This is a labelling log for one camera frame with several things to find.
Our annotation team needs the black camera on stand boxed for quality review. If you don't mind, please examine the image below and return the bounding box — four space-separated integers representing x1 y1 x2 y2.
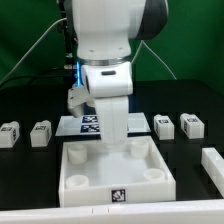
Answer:
56 0 78 70

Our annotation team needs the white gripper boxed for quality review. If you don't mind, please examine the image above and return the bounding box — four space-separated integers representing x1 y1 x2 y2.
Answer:
82 62 133 145

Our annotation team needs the white L-shaped obstacle fence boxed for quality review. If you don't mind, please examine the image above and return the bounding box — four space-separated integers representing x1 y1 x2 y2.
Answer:
0 150 224 224

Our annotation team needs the white cable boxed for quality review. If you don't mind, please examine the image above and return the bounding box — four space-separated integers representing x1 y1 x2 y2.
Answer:
0 17 69 86

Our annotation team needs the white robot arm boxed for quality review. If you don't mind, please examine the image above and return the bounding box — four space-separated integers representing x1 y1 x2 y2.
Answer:
71 0 169 145

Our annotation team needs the white marker base plate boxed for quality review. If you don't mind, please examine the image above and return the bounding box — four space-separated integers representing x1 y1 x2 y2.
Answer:
56 113 150 136

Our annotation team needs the white square tabletop part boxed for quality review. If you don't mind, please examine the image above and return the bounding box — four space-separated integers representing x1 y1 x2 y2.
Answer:
59 136 176 207

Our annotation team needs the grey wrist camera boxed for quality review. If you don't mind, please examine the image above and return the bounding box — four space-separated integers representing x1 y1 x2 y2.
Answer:
67 85 95 118

